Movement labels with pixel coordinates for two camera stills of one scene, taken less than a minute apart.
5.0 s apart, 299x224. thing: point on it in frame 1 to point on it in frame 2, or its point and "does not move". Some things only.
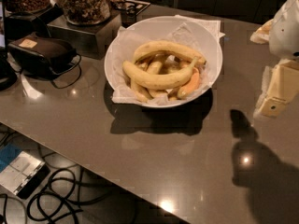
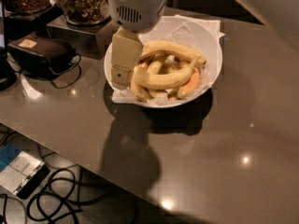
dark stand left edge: x=7 y=74 does not move
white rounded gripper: x=286 y=28 to x=138 y=12
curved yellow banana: x=153 y=80 does not move
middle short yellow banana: x=154 y=67 does not move
